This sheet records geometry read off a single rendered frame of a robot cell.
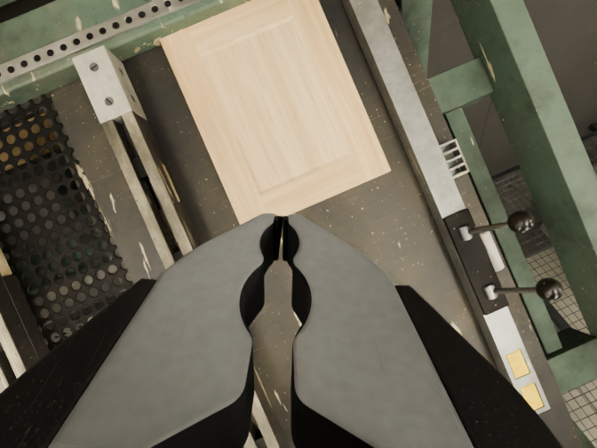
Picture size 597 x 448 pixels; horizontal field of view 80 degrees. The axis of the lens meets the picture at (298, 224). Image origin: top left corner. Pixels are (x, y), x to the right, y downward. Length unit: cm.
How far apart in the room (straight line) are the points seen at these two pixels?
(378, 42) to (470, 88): 23
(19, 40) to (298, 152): 54
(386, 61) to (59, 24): 60
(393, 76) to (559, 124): 32
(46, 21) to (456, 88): 80
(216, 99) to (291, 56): 17
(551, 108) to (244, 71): 58
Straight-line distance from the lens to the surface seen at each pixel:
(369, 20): 79
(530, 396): 89
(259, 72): 76
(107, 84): 76
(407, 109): 74
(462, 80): 88
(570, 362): 101
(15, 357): 84
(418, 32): 116
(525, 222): 67
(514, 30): 86
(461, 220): 74
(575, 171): 86
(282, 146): 71
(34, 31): 88
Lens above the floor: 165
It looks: 36 degrees down
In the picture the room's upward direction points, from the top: 156 degrees clockwise
